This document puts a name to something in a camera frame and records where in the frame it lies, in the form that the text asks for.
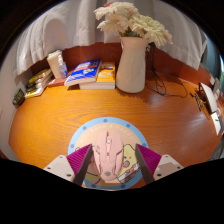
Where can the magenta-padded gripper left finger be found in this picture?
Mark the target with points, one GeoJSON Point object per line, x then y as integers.
{"type": "Point", "coordinates": [60, 166]}

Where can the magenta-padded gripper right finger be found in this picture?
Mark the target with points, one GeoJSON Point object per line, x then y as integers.
{"type": "Point", "coordinates": [166, 165]}

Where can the pale pink computer mouse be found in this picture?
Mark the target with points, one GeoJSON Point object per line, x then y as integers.
{"type": "Point", "coordinates": [108, 156]}

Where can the round cartoon print mouse pad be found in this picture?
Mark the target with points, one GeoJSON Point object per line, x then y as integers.
{"type": "Point", "coordinates": [83, 133]}

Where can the white desk device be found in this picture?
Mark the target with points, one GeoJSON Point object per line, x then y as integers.
{"type": "Point", "coordinates": [208, 98]}

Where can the white cover book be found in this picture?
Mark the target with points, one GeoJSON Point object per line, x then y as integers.
{"type": "Point", "coordinates": [36, 90]}

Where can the dark green mug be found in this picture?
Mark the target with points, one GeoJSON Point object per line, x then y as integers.
{"type": "Point", "coordinates": [18, 97]}

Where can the flat red book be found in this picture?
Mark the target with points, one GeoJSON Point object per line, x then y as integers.
{"type": "Point", "coordinates": [56, 82]}

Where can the yellow cover book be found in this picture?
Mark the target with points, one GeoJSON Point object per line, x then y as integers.
{"type": "Point", "coordinates": [38, 76]}

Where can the white ceramic vase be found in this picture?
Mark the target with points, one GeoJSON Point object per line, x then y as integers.
{"type": "Point", "coordinates": [131, 66]}

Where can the white lidded canister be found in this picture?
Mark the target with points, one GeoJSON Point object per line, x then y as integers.
{"type": "Point", "coordinates": [54, 61]}

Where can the white pleated curtain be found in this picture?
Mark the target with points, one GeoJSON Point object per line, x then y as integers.
{"type": "Point", "coordinates": [60, 26]}

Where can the white flower bouquet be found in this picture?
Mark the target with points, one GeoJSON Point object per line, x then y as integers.
{"type": "Point", "coordinates": [133, 20]}

